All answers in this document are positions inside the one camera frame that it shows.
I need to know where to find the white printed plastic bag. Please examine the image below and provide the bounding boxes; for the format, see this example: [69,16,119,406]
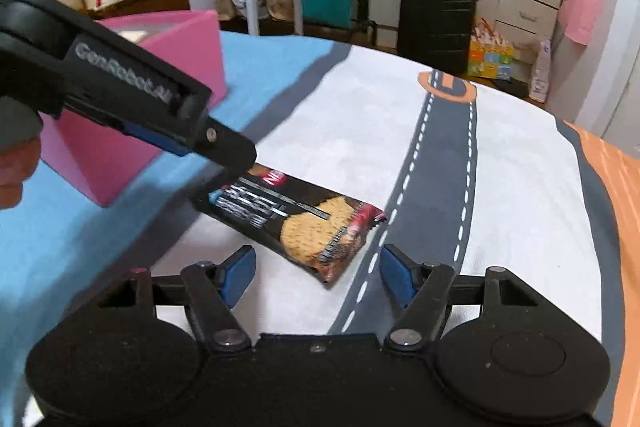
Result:
[230,0,269,19]

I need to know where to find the pink hanging bag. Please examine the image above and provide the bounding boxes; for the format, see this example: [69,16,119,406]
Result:
[557,0,604,44]

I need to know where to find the translucent plastic bag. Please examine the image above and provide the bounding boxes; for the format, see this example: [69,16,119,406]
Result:
[530,36,554,103]

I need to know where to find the pink cardboard box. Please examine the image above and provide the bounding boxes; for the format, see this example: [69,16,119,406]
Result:
[37,9,231,208]

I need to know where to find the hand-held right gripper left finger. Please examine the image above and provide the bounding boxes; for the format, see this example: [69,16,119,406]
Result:
[95,245,257,354]

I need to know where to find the black cracker packet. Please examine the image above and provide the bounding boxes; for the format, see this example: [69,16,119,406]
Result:
[192,162,387,289]

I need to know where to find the colourful cardboard box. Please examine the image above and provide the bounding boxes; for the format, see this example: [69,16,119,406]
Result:
[467,42,516,80]

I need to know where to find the black suitcase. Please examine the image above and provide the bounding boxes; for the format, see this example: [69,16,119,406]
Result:
[397,0,480,76]

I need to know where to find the white door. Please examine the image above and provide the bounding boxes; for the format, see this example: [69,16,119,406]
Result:
[575,0,640,144]

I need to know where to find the white gift bags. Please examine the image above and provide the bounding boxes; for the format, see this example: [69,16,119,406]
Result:
[472,18,514,48]

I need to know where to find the person's left hand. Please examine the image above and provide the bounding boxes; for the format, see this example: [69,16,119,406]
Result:
[0,138,42,210]

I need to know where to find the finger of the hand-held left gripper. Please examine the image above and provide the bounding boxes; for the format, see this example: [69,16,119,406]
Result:
[120,114,259,171]

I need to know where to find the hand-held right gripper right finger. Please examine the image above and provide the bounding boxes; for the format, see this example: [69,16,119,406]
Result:
[379,243,543,354]

